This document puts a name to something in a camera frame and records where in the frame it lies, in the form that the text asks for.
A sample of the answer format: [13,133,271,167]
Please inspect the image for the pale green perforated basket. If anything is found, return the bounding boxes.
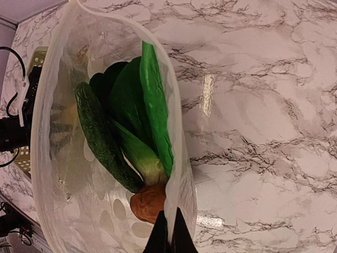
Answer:
[14,46,48,176]

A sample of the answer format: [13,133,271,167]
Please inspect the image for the brown red potato toy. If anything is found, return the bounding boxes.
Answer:
[130,183,166,224]

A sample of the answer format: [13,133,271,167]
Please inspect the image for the front aluminium rail base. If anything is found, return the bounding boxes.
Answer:
[1,194,52,253]

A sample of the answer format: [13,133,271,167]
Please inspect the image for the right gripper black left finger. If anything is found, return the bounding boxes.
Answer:
[143,211,169,253]

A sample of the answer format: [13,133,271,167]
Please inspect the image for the clear zip top bag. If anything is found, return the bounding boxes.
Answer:
[31,1,197,252]

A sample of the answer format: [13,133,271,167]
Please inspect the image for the green white bok choy toy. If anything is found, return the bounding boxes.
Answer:
[89,42,173,186]

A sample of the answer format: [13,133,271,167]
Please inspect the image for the dark green cucumber toy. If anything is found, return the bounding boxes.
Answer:
[75,82,145,193]

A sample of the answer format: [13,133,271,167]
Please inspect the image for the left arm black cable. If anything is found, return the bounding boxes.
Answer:
[0,46,28,168]

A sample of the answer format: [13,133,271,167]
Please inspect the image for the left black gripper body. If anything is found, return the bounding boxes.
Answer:
[1,66,42,152]

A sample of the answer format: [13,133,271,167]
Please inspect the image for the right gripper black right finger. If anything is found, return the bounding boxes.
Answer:
[172,208,198,253]

